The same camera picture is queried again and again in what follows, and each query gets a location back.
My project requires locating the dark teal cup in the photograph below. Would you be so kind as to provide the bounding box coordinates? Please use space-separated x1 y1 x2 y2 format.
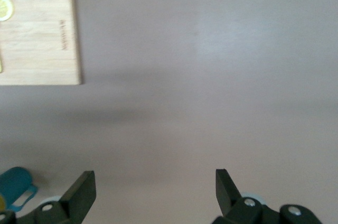
0 166 40 213

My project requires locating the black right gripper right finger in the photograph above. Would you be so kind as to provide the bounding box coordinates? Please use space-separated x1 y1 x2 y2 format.
212 168 324 224

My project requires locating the wooden cutting board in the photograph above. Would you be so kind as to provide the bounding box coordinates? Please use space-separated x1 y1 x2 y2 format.
0 0 82 86

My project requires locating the brown table cover sheet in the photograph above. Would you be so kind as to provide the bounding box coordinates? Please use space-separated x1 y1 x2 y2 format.
0 0 338 224

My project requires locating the lemon slice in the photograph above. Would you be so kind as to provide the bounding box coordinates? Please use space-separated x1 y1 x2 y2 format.
0 0 14 22

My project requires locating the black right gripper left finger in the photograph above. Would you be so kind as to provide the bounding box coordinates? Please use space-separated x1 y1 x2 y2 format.
0 170 96 224

